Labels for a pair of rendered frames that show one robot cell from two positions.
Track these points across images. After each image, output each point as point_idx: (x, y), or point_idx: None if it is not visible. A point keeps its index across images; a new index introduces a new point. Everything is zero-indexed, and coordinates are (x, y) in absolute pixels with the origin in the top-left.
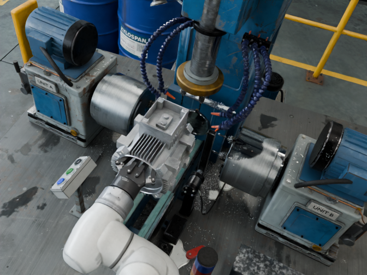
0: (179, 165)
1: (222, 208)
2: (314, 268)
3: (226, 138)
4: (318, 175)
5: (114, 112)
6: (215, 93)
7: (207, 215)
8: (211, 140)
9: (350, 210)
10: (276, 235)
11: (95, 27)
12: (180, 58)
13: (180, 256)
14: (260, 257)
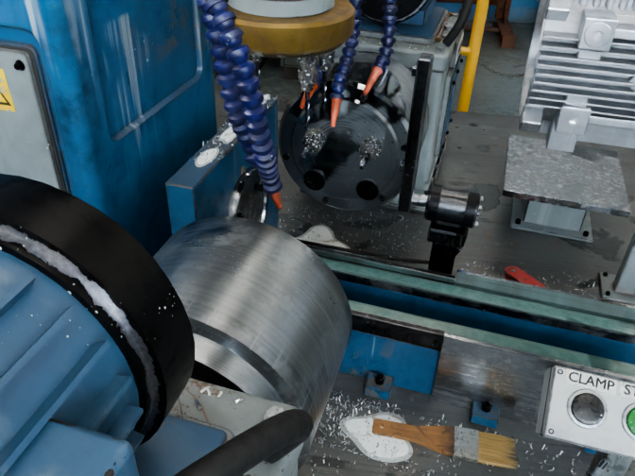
0: None
1: (398, 254)
2: (455, 161)
3: (313, 146)
4: (411, 25)
5: (323, 327)
6: (178, 134)
7: None
8: (430, 77)
9: (455, 19)
10: (434, 180)
11: None
12: (93, 116)
13: None
14: (515, 172)
